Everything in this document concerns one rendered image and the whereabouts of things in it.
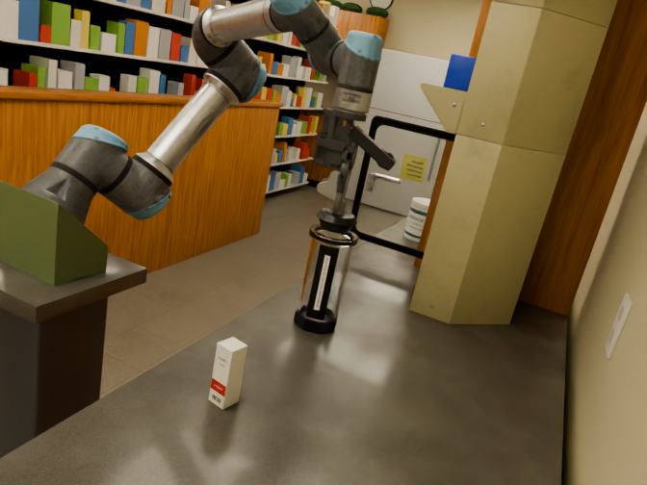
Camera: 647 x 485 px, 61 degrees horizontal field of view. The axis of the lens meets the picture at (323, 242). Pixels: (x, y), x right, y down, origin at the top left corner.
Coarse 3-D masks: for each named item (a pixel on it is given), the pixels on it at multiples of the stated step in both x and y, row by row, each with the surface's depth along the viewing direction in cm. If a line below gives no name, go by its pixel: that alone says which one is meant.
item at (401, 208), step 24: (384, 144) 171; (408, 144) 168; (432, 144) 165; (408, 168) 170; (432, 168) 167; (384, 192) 174; (408, 192) 171; (432, 192) 168; (360, 216) 179; (384, 216) 176; (408, 216) 173; (432, 216) 170; (408, 240) 174
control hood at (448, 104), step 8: (424, 88) 133; (432, 88) 132; (440, 88) 131; (448, 88) 131; (432, 96) 132; (440, 96) 131; (448, 96) 131; (456, 96) 130; (464, 96) 129; (432, 104) 133; (440, 104) 132; (448, 104) 131; (456, 104) 130; (440, 112) 132; (448, 112) 131; (456, 112) 131; (440, 120) 133; (448, 120) 132; (456, 120) 131; (448, 128) 132; (456, 128) 132
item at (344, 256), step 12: (312, 228) 120; (312, 240) 120; (336, 240) 115; (348, 240) 117; (312, 252) 119; (348, 252) 119; (312, 264) 120; (336, 264) 118; (348, 264) 121; (312, 276) 120; (336, 276) 119; (336, 288) 121; (300, 300) 124; (336, 300) 122; (300, 312) 124; (336, 312) 124
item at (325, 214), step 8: (344, 200) 118; (328, 208) 121; (344, 208) 118; (320, 216) 117; (328, 216) 116; (336, 216) 116; (344, 216) 118; (352, 216) 119; (328, 224) 116; (336, 224) 116; (344, 224) 116; (352, 224) 117; (336, 232) 117; (344, 232) 118
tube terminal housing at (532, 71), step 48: (480, 48) 126; (528, 48) 122; (576, 48) 126; (480, 96) 128; (528, 96) 126; (576, 96) 130; (480, 144) 130; (528, 144) 131; (480, 192) 132; (528, 192) 136; (432, 240) 139; (480, 240) 136; (528, 240) 141; (432, 288) 142; (480, 288) 142
